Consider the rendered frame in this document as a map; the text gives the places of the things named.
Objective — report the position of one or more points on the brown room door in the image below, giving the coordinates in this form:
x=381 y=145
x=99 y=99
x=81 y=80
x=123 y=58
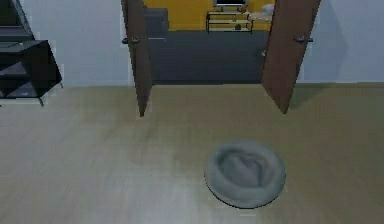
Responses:
x=286 y=56
x=140 y=56

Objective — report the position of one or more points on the grey round floor cushion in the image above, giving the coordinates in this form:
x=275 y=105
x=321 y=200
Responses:
x=245 y=173

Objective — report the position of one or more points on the pale low television stand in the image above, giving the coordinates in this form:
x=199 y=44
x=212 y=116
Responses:
x=229 y=22

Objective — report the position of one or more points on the television set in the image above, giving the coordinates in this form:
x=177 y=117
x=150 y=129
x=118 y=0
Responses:
x=230 y=2

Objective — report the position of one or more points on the black shelf unit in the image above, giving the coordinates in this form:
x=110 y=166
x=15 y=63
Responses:
x=25 y=63

